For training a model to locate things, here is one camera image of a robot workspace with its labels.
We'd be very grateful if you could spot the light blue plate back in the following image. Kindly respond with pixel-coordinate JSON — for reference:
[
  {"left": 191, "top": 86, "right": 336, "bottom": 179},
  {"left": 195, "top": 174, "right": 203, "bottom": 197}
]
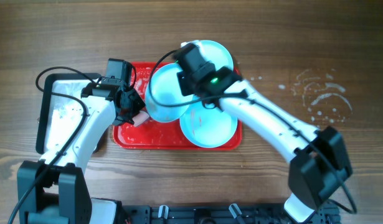
[{"left": 181, "top": 40, "right": 234, "bottom": 70}]

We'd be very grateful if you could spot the red plastic tray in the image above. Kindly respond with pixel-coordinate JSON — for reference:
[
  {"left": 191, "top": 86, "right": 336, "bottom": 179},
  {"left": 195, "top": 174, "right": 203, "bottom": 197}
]
[{"left": 112, "top": 62, "right": 242, "bottom": 151}]

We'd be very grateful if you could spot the pink sponge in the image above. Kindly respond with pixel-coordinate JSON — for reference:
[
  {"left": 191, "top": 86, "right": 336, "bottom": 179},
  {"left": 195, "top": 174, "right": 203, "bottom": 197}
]
[{"left": 133, "top": 111, "right": 149, "bottom": 127}]

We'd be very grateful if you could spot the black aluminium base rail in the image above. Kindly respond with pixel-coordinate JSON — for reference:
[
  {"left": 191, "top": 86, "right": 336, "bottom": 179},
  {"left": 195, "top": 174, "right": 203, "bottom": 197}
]
[{"left": 121, "top": 203, "right": 341, "bottom": 224}]

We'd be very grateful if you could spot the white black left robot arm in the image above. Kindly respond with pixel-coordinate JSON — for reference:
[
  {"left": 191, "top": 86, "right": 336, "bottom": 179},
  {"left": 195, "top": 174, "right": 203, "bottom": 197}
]
[{"left": 9, "top": 83, "right": 144, "bottom": 223}]

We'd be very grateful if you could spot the black soapy water tray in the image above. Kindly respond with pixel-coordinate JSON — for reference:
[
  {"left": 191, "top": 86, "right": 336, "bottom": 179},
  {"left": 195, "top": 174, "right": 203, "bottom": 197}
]
[{"left": 35, "top": 73, "right": 106, "bottom": 154}]

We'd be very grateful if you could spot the light blue plate front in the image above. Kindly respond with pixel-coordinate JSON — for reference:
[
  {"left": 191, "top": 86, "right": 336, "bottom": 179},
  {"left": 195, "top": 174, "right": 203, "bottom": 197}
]
[{"left": 179, "top": 102, "right": 238, "bottom": 148}]

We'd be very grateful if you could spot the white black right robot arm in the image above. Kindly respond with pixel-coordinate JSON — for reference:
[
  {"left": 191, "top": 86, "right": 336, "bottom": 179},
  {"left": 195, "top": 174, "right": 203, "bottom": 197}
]
[{"left": 177, "top": 67, "right": 352, "bottom": 223}]

